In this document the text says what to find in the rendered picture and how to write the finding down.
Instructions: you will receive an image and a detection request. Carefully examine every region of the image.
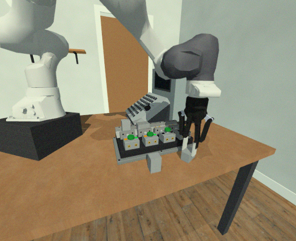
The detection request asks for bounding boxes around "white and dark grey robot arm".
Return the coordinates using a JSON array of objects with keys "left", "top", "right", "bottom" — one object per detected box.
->
[{"left": 0, "top": 0, "right": 221, "bottom": 122}]

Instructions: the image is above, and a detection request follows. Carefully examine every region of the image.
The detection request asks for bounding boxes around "grey control cabinet with keypad desk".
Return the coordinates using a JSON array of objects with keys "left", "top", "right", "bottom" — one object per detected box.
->
[{"left": 125, "top": 69, "right": 188, "bottom": 125}]

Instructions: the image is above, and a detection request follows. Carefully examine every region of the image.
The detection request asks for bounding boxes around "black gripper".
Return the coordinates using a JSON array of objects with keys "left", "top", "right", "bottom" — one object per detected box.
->
[{"left": 178, "top": 96, "right": 214, "bottom": 157}]

